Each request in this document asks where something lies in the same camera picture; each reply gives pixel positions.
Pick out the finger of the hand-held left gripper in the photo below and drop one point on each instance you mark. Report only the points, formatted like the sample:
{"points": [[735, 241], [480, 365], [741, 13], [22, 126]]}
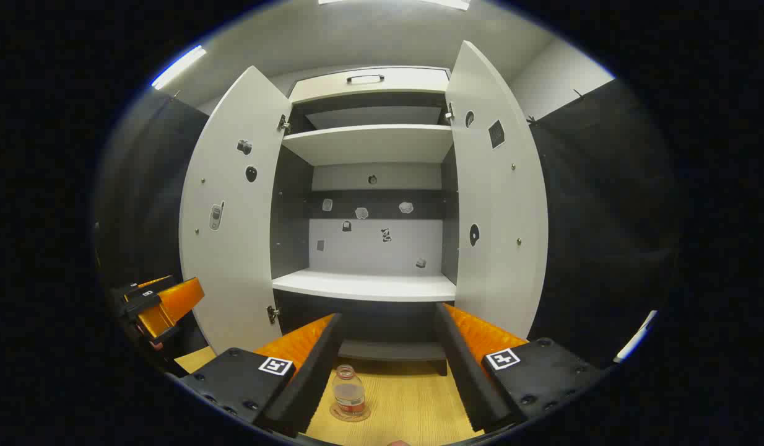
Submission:
{"points": [[171, 300]]}

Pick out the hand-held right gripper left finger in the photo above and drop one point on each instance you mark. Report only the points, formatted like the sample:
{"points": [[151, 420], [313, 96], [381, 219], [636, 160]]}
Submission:
{"points": [[314, 365]]}

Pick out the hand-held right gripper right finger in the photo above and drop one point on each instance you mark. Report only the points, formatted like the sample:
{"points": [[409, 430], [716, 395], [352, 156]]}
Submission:
{"points": [[465, 365]]}

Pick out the clear plastic bottle red label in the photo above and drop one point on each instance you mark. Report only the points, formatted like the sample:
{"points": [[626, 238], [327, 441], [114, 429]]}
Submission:
{"points": [[349, 390]]}

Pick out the white cabinet door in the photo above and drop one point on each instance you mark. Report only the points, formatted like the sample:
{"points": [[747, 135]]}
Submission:
{"points": [[499, 204], [233, 248]]}

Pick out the round brown coaster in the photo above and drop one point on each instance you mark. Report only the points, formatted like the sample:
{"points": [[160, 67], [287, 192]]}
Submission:
{"points": [[357, 417]]}

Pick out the white lower cabinet shelf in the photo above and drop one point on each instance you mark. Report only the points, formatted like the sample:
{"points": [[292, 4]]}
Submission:
{"points": [[363, 285]]}

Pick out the white cabinet shelf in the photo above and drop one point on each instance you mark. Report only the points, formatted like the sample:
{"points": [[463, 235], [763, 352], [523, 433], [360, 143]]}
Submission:
{"points": [[369, 145], [363, 285]]}

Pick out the white cabinet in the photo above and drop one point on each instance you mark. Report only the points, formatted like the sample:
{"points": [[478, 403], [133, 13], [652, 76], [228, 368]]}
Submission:
{"points": [[289, 235]]}

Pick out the white strip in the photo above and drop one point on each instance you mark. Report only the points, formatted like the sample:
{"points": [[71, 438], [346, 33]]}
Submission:
{"points": [[636, 337]]}

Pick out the white upper cabinet shelf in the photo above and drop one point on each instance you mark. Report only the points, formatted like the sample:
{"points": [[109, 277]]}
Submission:
{"points": [[369, 145]]}

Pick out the narrow ceiling light strip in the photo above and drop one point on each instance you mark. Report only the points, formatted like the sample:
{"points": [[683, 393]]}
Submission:
{"points": [[179, 67]]}

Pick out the white cabinet drawer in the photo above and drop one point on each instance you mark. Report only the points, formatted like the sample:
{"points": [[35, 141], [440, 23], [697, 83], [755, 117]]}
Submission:
{"points": [[407, 83]]}

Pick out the large ceiling light panel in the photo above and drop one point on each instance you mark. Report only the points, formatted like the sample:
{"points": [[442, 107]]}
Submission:
{"points": [[444, 3]]}

